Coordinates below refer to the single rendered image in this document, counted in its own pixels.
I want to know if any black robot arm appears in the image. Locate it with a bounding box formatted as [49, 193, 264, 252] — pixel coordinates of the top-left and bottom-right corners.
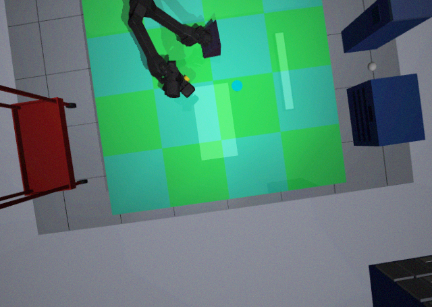
[128, 0, 213, 98]

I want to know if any cyan circle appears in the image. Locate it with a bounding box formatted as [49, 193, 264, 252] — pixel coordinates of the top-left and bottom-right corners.
[232, 80, 242, 91]

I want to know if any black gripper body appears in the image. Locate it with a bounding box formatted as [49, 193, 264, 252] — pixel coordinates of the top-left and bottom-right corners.
[178, 73, 195, 98]

